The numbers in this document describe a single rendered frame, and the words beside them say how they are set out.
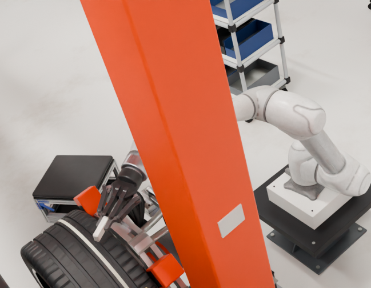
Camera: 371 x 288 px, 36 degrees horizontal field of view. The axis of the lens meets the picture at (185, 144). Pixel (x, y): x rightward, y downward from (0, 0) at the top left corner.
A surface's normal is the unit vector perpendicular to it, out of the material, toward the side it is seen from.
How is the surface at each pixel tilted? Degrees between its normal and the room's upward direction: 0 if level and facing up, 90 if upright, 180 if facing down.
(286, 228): 0
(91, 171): 0
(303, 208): 1
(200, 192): 90
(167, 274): 45
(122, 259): 27
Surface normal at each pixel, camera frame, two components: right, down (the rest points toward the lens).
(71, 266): -0.10, -0.66
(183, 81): 0.63, 0.37
